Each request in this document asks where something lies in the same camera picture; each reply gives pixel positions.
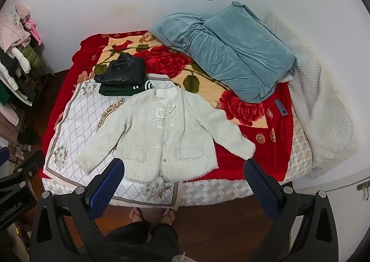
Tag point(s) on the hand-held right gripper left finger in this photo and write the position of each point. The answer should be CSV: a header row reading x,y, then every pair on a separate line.
x,y
106,189

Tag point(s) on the blue-grey quilt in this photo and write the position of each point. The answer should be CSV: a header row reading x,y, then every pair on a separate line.
x,y
231,56

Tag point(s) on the person's right leg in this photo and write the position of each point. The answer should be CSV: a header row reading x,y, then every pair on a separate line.
x,y
163,238

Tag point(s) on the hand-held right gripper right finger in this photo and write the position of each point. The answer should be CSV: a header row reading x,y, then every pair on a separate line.
x,y
260,189

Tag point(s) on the person's left leg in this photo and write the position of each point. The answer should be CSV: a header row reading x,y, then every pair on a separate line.
x,y
130,238

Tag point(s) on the dark green striped garment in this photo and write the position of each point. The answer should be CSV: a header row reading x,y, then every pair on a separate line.
x,y
115,90

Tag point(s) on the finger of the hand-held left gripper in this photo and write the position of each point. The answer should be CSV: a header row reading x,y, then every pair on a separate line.
x,y
31,165

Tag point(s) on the white knit jacket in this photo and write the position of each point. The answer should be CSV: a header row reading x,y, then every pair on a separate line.
x,y
162,140

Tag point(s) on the white dotted quilt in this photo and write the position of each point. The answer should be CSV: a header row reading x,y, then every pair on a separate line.
x,y
318,105

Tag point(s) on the checkered bed mattress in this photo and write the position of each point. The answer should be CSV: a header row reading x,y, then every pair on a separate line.
x,y
219,188

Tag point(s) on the small blue remote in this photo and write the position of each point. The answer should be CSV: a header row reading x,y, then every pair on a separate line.
x,y
281,108

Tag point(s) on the dark cloth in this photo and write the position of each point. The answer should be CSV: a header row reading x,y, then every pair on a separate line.
x,y
28,137

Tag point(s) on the black puffer jacket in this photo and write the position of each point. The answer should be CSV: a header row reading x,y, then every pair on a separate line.
x,y
124,69

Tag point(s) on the person's leg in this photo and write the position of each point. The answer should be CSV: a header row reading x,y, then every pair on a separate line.
x,y
130,238
163,238

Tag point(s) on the red floral blanket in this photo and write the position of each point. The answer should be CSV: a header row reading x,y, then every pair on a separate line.
x,y
260,146

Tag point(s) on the white lattice printed blanket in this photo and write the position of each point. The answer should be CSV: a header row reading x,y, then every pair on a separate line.
x,y
83,111

